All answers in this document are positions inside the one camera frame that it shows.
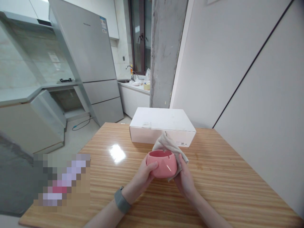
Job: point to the person's right hand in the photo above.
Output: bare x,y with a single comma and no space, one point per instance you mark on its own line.
185,178

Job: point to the person's left hand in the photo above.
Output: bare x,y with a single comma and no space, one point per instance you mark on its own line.
142,173

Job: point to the pink ceramic ashtray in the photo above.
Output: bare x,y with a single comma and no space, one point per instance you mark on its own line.
162,164

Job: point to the beige cleaning cloth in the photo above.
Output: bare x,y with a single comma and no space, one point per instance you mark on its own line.
169,148

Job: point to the wooden table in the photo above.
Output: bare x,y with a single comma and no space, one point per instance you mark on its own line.
190,190

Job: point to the white cardboard box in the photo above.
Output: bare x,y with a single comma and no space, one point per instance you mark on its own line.
161,126

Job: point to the sink counter with faucet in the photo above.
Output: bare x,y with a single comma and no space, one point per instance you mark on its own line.
135,95

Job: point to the silver refrigerator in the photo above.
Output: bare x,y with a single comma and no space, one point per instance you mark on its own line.
92,66

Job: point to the grey concrete pillar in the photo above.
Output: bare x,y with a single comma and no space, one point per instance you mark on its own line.
165,52

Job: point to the kitchen counter with stove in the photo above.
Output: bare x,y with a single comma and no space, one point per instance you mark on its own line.
28,104

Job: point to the dark framed window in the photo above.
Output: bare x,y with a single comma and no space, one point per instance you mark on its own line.
140,35

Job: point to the range hood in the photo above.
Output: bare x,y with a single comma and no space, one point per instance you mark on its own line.
28,19

